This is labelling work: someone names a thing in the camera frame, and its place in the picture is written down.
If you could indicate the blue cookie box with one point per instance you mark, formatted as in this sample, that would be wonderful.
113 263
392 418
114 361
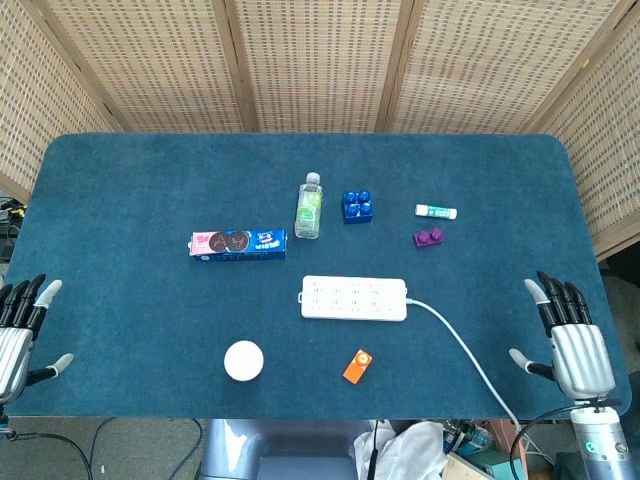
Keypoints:
239 245

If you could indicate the blue building block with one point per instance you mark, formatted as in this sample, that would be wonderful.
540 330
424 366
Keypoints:
358 207

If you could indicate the blue table mat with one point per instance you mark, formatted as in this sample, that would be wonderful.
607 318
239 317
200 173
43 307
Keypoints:
150 310

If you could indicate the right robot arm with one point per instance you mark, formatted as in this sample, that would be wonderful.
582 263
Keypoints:
602 440

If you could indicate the purple building block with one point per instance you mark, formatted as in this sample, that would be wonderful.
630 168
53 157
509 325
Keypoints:
429 238

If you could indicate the white cloth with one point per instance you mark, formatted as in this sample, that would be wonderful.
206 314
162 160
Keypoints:
405 450

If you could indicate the white ball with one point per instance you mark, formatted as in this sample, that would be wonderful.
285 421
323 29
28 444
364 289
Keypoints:
243 361

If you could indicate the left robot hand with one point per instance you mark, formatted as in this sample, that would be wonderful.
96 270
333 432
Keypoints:
12 350

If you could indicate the orange rectangular gadget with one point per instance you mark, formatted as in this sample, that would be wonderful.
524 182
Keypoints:
358 366

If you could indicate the cardboard box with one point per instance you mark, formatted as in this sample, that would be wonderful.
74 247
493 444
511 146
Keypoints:
462 467

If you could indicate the white glue stick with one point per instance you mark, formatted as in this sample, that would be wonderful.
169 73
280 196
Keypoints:
436 212

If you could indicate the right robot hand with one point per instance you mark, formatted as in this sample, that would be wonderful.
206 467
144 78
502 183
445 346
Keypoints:
580 355

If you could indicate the woven folding screen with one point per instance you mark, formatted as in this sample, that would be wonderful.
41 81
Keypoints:
320 65

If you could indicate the white power strip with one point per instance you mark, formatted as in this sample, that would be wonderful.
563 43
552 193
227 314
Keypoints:
354 298

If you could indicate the teal box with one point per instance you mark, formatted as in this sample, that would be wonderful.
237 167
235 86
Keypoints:
495 462

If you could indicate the clear plastic bottle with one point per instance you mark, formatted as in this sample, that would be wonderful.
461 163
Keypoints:
309 209

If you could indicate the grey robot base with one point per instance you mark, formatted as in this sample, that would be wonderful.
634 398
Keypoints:
280 450

